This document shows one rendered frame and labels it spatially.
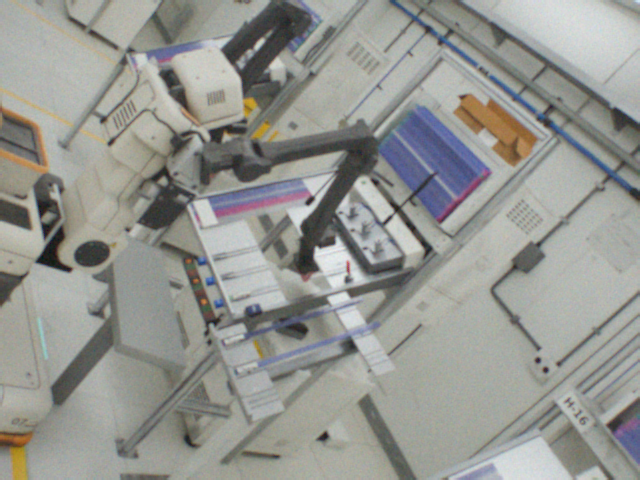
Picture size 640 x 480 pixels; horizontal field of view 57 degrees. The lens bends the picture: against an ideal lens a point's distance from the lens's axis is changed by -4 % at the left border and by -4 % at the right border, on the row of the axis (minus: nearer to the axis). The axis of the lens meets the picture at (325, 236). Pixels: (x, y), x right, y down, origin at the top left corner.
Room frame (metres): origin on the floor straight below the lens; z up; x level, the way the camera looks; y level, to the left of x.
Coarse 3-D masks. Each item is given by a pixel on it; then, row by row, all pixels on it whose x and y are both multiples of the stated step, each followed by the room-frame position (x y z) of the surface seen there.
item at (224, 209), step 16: (240, 192) 2.46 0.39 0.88; (256, 192) 2.48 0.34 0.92; (272, 192) 2.50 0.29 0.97; (288, 192) 2.52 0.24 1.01; (304, 192) 2.54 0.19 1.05; (192, 208) 2.32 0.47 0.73; (208, 208) 2.34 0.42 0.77; (224, 208) 2.36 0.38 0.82; (240, 208) 2.38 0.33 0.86; (256, 208) 2.40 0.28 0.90; (272, 208) 2.41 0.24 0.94; (288, 208) 2.44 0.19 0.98; (208, 224) 2.26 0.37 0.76
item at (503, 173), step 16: (464, 64) 2.64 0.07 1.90; (480, 80) 2.55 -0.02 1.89; (416, 96) 2.62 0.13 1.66; (496, 96) 2.47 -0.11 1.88; (400, 112) 2.61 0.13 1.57; (432, 112) 2.71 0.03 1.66; (512, 112) 2.39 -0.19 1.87; (384, 128) 2.60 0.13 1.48; (528, 128) 2.32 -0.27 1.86; (544, 128) 2.28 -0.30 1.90; (384, 160) 2.52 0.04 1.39; (496, 176) 2.20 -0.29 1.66; (480, 192) 2.20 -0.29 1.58; (496, 192) 2.25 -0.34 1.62; (464, 208) 2.20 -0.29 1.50; (496, 208) 2.30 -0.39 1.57; (448, 224) 2.20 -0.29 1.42; (464, 224) 2.25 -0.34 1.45; (464, 240) 2.30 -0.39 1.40; (176, 288) 2.58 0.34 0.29; (304, 336) 2.37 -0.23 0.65; (192, 400) 1.96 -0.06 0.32; (224, 416) 2.07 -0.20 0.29
